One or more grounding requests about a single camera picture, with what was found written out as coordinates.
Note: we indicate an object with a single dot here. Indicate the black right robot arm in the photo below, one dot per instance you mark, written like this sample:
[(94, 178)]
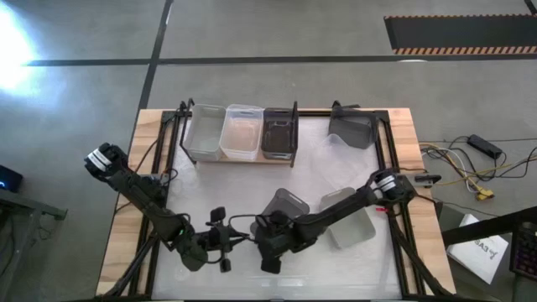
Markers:
[(335, 209)]

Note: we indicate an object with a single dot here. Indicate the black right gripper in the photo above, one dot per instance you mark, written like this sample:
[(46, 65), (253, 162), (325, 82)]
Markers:
[(272, 241)]

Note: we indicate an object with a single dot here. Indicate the black keyboard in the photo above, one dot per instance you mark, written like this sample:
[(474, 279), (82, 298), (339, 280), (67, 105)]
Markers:
[(524, 251)]

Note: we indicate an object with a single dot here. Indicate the grey metal stand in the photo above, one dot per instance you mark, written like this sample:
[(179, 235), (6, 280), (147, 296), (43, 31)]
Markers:
[(33, 207)]

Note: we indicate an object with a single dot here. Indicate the black box with blue light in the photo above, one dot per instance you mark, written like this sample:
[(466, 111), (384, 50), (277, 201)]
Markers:
[(10, 178)]

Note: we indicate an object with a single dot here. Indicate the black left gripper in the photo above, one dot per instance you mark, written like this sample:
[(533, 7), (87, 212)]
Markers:
[(218, 241)]

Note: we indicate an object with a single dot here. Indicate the black power adapter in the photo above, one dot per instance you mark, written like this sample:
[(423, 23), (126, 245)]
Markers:
[(484, 146)]

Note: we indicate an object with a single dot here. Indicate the black aluminium table frame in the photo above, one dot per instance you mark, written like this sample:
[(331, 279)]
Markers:
[(316, 112)]

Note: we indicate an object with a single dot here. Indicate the white paper booklet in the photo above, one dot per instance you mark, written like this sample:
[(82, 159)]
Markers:
[(474, 251)]

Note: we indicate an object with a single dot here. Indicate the small black device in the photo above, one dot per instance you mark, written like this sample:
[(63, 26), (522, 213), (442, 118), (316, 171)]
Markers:
[(428, 179)]

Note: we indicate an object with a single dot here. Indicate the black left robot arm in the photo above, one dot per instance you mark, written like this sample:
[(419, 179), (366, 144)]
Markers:
[(142, 197)]

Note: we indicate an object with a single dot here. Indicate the grey translucent plastic basket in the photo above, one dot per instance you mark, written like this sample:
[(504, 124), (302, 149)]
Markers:
[(279, 134), (289, 205), (352, 130)]

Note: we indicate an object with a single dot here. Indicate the black yellow hazard mat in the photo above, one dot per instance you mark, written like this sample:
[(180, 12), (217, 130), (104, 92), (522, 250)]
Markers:
[(461, 33)]

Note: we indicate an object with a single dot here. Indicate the black metal shelf frame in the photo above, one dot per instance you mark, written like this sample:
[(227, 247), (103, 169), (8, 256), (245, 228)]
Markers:
[(295, 138)]

